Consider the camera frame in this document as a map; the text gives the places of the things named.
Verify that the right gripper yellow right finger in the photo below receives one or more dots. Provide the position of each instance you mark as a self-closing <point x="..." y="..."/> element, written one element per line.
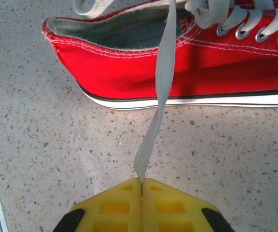
<point x="172" y="212"/>

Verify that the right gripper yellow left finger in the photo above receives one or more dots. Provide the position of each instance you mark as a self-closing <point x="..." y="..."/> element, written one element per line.
<point x="115" y="212"/>

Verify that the red canvas sneaker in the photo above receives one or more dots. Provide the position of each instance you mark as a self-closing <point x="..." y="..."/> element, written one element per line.
<point x="119" y="72"/>

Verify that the white shoelace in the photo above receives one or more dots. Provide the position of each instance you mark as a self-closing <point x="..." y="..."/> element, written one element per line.
<point x="165" y="60"/>

